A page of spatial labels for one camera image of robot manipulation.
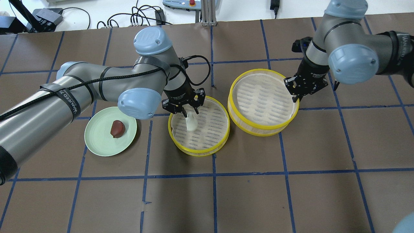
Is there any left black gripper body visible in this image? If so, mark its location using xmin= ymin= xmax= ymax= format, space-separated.
xmin=161 ymin=73 xmax=206 ymax=115

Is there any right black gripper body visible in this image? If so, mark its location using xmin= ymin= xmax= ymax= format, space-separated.
xmin=284 ymin=58 xmax=329 ymax=97

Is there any white steamed bun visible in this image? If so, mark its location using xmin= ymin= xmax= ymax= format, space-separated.
xmin=185 ymin=112 xmax=198 ymax=132

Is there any yellow steamer basket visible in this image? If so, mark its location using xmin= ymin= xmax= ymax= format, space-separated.
xmin=168 ymin=96 xmax=230 ymax=157
xmin=227 ymin=68 xmax=300 ymax=137

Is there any brown steamed bun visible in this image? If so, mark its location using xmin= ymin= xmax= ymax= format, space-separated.
xmin=110 ymin=120 xmax=126 ymax=138

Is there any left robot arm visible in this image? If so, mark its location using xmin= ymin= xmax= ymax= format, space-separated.
xmin=0 ymin=26 xmax=206 ymax=184

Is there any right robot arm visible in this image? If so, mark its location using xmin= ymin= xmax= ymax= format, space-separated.
xmin=284 ymin=0 xmax=413 ymax=103

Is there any black power adapter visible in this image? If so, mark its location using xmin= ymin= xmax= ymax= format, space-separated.
xmin=270 ymin=0 xmax=280 ymax=18

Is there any light green plate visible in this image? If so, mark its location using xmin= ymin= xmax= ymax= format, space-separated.
xmin=84 ymin=107 xmax=137 ymax=157

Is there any grey control pendant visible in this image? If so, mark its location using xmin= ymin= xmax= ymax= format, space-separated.
xmin=162 ymin=0 xmax=201 ymax=11

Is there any black device box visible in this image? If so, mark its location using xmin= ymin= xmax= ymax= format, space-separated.
xmin=33 ymin=8 xmax=63 ymax=26

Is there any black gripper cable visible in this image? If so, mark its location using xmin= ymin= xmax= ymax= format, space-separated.
xmin=0 ymin=55 xmax=211 ymax=122

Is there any black cable bundle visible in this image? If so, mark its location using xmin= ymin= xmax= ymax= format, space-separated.
xmin=96 ymin=0 xmax=173 ymax=29

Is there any aluminium frame post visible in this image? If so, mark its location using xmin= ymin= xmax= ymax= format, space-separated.
xmin=201 ymin=0 xmax=217 ymax=27

